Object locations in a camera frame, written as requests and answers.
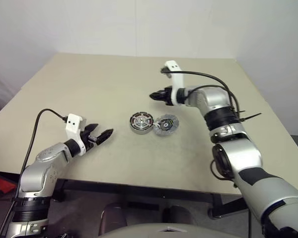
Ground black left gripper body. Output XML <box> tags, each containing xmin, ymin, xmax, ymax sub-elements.
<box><xmin>80</xmin><ymin>124</ymin><xmax>100</xmax><ymax>153</ymax></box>

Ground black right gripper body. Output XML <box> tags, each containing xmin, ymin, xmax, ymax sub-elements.
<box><xmin>162</xmin><ymin>86</ymin><xmax>175</xmax><ymax>106</ymax></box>

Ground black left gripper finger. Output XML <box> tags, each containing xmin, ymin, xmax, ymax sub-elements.
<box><xmin>95</xmin><ymin>128</ymin><xmax>114</xmax><ymax>145</ymax></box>
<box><xmin>85</xmin><ymin>123</ymin><xmax>99</xmax><ymax>136</ymax></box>

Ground black rotor silver spokes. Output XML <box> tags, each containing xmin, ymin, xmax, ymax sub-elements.
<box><xmin>131</xmin><ymin>113</ymin><xmax>152</xmax><ymax>130</ymax></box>

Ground grey motor cover circuit board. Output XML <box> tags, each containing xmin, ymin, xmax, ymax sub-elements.
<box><xmin>153</xmin><ymin>114</ymin><xmax>180</xmax><ymax>137</ymax></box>

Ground grey motor housing copper windings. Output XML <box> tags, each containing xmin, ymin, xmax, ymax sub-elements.
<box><xmin>129</xmin><ymin>111</ymin><xmax>155</xmax><ymax>136</ymax></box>

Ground dark rounded shape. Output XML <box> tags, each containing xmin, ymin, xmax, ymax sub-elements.
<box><xmin>100</xmin><ymin>202</ymin><xmax>128</xmax><ymax>236</ymax></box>

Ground black zip tie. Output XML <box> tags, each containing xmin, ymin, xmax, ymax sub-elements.
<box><xmin>239</xmin><ymin>110</ymin><xmax>263</xmax><ymax>122</ymax></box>

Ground red fabric item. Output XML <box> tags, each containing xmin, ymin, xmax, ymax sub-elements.
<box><xmin>0</xmin><ymin>173</ymin><xmax>18</xmax><ymax>197</ymax></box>

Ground grey robot torso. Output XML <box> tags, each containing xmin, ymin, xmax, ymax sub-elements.
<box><xmin>98</xmin><ymin>221</ymin><xmax>240</xmax><ymax>238</ymax></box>

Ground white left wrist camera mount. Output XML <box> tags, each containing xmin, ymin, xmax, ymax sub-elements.
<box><xmin>65</xmin><ymin>113</ymin><xmax>87</xmax><ymax>156</ymax></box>

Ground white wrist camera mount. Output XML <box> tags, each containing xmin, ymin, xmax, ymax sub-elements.
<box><xmin>65</xmin><ymin>113</ymin><xmax>87</xmax><ymax>156</ymax></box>
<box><xmin>163</xmin><ymin>60</ymin><xmax>185</xmax><ymax>106</ymax></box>

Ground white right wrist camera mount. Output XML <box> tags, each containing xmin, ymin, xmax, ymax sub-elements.
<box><xmin>163</xmin><ymin>60</ymin><xmax>185</xmax><ymax>106</ymax></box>

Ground black table frame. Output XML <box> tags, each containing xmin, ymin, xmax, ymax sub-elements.
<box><xmin>52</xmin><ymin>177</ymin><xmax>247</xmax><ymax>220</ymax></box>

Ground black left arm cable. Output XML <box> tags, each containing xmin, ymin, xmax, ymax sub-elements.
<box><xmin>0</xmin><ymin>108</ymin><xmax>68</xmax><ymax>235</ymax></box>

